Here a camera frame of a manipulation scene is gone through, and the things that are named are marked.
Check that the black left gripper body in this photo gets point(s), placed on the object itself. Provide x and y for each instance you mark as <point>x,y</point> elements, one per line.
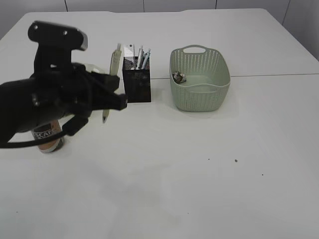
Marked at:
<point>78,92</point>

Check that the cream barrel pen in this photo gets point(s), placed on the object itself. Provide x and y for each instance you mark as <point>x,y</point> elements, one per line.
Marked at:
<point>114,65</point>

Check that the clear plastic ruler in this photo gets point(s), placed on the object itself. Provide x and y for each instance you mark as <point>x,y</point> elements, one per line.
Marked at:
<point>129,50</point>

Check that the grey grip pen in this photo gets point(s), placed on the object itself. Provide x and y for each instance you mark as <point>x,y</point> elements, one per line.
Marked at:
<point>140,57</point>

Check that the blue patterned pen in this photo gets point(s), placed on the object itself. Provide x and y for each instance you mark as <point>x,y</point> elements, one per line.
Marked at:
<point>146,58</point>

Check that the small grey paper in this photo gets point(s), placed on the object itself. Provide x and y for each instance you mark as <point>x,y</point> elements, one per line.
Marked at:
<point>179,77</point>

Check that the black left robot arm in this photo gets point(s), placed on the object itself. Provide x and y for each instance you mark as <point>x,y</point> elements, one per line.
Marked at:
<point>15,108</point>

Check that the translucent wavy glass plate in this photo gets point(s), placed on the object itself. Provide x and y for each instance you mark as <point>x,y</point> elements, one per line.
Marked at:
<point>93,68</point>

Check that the black mesh pen holder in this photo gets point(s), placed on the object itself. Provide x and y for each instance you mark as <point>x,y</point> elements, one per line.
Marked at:
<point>137,82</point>

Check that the green woven plastic basket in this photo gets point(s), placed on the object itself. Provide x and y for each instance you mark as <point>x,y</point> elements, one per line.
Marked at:
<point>207,78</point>

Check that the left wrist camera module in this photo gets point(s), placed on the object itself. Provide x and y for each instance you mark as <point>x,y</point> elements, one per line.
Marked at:
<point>55,45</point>

